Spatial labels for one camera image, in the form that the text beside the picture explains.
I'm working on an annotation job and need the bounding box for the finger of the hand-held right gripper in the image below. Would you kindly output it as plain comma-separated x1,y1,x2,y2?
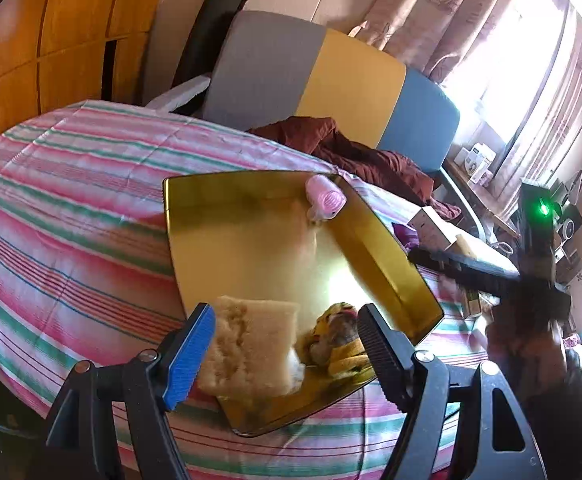
442,272,518,306
407,246,520,284

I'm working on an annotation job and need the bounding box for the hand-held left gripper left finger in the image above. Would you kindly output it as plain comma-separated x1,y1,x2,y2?
45,302,217,480

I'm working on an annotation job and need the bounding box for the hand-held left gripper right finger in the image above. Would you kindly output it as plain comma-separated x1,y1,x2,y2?
356,304,547,480

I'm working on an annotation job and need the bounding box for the yellow tiger print cloth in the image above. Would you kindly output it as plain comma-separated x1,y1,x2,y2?
298,302,377,378

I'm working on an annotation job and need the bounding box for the beige sponge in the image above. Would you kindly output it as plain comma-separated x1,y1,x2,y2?
198,296,306,398

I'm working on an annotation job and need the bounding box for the gold cardboard box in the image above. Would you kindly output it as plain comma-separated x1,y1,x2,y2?
163,170,446,438

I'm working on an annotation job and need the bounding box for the pink hair roller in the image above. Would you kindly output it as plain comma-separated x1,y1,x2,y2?
305,174,346,222

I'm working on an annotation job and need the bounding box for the person's right hand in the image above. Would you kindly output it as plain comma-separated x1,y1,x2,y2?
486,310,568,392

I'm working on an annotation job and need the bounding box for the black speaker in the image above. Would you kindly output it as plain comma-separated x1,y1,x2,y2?
551,205,582,252

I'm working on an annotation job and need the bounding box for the white cardboard box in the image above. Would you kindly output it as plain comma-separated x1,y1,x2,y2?
407,206,464,253

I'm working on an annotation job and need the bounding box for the wooden side table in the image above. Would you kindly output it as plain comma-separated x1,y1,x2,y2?
445,159,518,237

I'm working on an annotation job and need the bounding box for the white carton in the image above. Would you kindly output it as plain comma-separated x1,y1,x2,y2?
464,144,497,183

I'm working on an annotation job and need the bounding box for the maroon cloth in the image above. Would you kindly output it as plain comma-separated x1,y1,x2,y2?
246,116,464,218

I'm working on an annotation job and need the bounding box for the striped tablecloth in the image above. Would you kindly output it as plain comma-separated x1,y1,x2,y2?
0,100,502,480

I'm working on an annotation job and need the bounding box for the pink patterned curtain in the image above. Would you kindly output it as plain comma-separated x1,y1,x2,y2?
348,0,582,221

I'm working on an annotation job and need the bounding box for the grey yellow blue chair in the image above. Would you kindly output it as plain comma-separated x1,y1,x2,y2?
203,10,487,231

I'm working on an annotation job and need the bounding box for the black rolled mat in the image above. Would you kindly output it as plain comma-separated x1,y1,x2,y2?
173,0,248,116

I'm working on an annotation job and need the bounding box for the wooden wardrobe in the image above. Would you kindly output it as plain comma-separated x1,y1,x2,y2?
0,0,172,156

